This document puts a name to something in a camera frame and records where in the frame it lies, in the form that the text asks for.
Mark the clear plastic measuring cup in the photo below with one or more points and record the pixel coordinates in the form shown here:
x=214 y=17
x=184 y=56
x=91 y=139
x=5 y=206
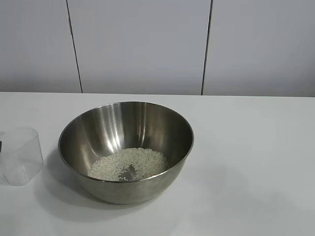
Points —
x=22 y=157

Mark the stainless steel mixing bowl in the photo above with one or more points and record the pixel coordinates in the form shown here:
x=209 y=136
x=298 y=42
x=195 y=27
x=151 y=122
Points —
x=123 y=132

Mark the white uncooked rice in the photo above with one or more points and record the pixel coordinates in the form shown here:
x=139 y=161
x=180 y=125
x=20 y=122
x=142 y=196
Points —
x=145 y=159

